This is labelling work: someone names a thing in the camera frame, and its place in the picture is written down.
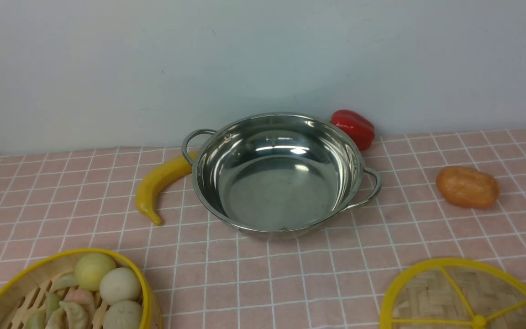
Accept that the yellow woven steamer lid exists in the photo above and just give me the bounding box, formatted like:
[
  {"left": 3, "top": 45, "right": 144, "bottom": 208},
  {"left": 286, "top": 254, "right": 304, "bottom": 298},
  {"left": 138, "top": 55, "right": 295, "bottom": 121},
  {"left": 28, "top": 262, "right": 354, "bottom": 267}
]
[{"left": 379, "top": 258, "right": 526, "bottom": 329}]

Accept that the yellow bamboo steamer basket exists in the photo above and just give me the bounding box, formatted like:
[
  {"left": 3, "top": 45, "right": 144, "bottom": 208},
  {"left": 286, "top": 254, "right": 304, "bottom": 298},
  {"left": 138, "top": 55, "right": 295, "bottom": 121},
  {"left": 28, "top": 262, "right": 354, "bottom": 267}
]
[{"left": 0, "top": 248, "right": 163, "bottom": 329}]

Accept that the stainless steel pot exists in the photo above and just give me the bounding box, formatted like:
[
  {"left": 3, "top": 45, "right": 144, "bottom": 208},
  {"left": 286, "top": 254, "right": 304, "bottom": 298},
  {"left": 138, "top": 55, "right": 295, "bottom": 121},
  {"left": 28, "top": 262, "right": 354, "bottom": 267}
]
[{"left": 181, "top": 112, "right": 382, "bottom": 239}]

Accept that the red bell pepper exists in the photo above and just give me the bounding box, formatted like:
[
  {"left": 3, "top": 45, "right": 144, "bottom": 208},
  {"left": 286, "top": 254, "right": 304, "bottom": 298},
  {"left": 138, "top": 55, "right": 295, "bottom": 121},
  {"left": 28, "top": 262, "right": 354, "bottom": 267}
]
[{"left": 330, "top": 110, "right": 376, "bottom": 152}]

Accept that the yellow banana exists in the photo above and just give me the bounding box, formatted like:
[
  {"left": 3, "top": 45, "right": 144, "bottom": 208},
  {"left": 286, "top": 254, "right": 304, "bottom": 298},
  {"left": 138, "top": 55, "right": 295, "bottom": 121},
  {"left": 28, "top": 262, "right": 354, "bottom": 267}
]
[{"left": 135, "top": 156, "right": 192, "bottom": 226}]

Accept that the white round bun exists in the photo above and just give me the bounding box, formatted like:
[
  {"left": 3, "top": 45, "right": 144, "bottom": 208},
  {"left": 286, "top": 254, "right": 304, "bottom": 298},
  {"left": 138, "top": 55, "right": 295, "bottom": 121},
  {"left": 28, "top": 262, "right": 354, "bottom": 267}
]
[{"left": 100, "top": 267, "right": 142, "bottom": 305}]

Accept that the pale round bun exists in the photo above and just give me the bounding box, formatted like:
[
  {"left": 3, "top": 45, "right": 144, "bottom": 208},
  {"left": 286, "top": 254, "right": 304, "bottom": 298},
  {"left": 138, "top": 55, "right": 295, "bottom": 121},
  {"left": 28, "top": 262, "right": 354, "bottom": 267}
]
[{"left": 102, "top": 300, "right": 143, "bottom": 329}]

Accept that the yellowish round bun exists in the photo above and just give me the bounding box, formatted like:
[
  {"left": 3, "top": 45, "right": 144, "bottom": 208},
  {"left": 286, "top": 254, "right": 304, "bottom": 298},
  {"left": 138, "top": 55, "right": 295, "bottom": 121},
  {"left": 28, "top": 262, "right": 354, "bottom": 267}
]
[{"left": 74, "top": 253, "right": 116, "bottom": 292}]

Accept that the orange potato-like food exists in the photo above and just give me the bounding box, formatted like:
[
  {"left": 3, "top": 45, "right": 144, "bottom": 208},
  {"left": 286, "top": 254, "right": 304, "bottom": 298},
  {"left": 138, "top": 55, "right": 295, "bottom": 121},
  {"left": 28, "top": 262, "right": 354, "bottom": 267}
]
[{"left": 436, "top": 166, "right": 500, "bottom": 208}]

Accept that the pink checkered tablecloth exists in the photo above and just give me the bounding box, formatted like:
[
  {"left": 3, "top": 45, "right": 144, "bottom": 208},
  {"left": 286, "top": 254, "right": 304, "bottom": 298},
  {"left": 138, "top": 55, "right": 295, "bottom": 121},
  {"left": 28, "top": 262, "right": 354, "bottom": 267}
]
[{"left": 0, "top": 129, "right": 526, "bottom": 329}]

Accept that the pale green dumpling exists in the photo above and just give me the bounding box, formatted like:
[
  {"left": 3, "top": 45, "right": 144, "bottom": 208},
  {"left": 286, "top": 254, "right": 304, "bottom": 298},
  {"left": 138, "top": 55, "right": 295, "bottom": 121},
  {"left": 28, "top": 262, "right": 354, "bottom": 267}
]
[{"left": 60, "top": 302, "right": 89, "bottom": 329}]

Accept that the light green dumpling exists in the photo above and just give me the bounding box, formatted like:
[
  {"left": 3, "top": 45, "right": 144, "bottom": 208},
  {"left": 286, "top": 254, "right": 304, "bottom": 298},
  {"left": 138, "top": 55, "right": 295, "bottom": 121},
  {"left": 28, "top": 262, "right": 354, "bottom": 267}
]
[{"left": 45, "top": 292, "right": 61, "bottom": 322}]

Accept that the small green dumpling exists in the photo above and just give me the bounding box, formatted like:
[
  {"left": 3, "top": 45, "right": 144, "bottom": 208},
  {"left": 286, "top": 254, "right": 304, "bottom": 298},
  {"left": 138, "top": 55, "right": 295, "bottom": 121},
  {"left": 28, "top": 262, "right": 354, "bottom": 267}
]
[{"left": 23, "top": 310, "right": 47, "bottom": 329}]

